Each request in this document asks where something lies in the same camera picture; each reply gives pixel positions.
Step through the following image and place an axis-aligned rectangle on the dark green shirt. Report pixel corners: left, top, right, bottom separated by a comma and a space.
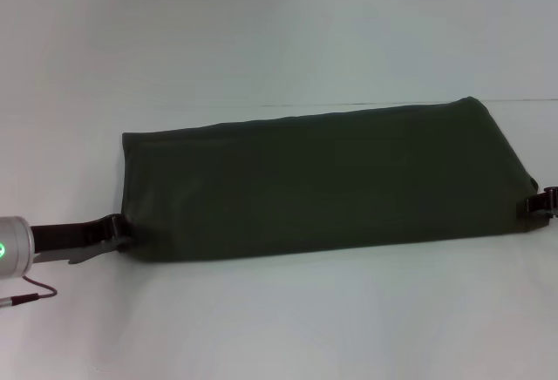
117, 95, 554, 265

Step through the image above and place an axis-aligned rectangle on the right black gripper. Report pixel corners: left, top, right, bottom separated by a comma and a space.
514, 185, 558, 227

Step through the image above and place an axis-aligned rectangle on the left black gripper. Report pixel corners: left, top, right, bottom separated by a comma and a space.
29, 213, 145, 266

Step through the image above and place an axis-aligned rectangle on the left arm cable with plug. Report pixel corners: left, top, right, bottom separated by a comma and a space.
0, 275, 59, 307

